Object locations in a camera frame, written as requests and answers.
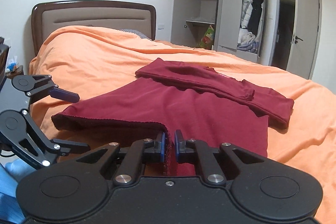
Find dark red garment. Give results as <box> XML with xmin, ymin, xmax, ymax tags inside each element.
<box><xmin>52</xmin><ymin>59</ymin><xmax>294</xmax><ymax>176</ymax></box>

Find folded blue striped clothes pile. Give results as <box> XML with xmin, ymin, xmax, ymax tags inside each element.
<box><xmin>237</xmin><ymin>31</ymin><xmax>259</xmax><ymax>53</ymax></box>

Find hanging clothes in wardrobe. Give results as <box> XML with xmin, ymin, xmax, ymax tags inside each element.
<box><xmin>240</xmin><ymin>0</ymin><xmax>264</xmax><ymax>35</ymax></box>

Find orange bed cover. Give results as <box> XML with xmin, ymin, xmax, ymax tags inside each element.
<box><xmin>30</xmin><ymin>26</ymin><xmax>335</xmax><ymax>223</ymax></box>

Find dark bedside table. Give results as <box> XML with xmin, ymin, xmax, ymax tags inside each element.
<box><xmin>0</xmin><ymin>37</ymin><xmax>30</xmax><ymax>109</ymax></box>

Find brown padded headboard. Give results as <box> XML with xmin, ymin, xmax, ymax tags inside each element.
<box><xmin>31</xmin><ymin>0</ymin><xmax>157</xmax><ymax>54</ymax></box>

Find checkered pillow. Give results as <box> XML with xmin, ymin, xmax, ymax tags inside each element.
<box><xmin>118</xmin><ymin>29</ymin><xmax>151</xmax><ymax>40</ymax></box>

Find colourful bag in wardrobe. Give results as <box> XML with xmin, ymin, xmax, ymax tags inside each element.
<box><xmin>198</xmin><ymin>24</ymin><xmax>215</xmax><ymax>50</ymax></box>

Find grey wardrobe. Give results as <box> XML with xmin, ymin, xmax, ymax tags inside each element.
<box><xmin>170</xmin><ymin>0</ymin><xmax>268</xmax><ymax>63</ymax></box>

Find grey room door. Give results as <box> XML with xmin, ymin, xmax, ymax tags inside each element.
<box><xmin>286</xmin><ymin>0</ymin><xmax>320</xmax><ymax>79</ymax></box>

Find white wall socket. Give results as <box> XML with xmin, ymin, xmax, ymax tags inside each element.
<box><xmin>158</xmin><ymin>24</ymin><xmax>165</xmax><ymax>30</ymax></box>

